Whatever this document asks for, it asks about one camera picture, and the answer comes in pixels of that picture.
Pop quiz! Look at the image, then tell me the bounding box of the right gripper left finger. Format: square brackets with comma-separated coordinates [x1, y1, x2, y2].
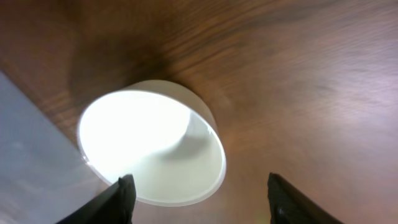
[57, 174, 136, 224]

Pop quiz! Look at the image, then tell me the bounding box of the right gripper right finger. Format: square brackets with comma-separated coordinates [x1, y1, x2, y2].
[267, 173, 342, 224]

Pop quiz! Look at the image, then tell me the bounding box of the white bowl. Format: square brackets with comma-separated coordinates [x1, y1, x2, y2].
[76, 80, 227, 207]

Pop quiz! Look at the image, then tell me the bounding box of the clear plastic storage container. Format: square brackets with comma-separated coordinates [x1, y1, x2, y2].
[1, 75, 102, 223]

